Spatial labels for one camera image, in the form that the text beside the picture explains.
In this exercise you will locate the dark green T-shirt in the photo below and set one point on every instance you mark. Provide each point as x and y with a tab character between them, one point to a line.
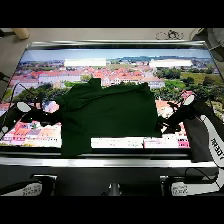
110	115

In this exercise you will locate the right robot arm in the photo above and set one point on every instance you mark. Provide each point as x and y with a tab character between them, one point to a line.
213	140

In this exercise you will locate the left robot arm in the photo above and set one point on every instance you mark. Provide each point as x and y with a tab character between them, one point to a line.
23	107

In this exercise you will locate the silver frame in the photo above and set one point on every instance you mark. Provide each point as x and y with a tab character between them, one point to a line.
133	162

